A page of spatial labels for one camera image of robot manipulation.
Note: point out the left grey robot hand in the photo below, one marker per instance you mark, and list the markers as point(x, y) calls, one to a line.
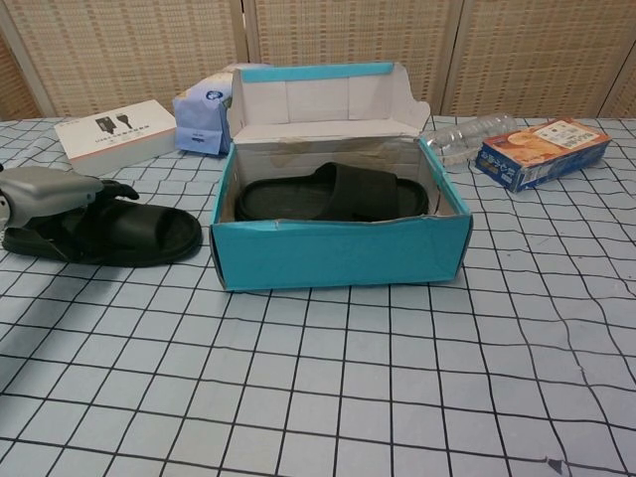
point(45, 191)

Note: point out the woven folding screen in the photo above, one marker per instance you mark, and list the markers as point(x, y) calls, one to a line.
point(139, 49)

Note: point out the black slipper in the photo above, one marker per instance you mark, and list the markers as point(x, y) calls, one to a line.
point(358, 191)
point(129, 231)

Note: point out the blue tissue pack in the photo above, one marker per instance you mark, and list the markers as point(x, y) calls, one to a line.
point(199, 124)

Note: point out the orange and blue carton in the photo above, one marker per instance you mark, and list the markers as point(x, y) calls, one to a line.
point(541, 149)

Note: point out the clear plastic bottle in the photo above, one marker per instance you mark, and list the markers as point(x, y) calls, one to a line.
point(457, 139)

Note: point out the blue checked tablecloth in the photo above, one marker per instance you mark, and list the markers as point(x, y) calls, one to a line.
point(348, 387)

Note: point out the teal cardboard shoe box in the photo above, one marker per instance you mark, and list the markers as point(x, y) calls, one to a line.
point(338, 256)

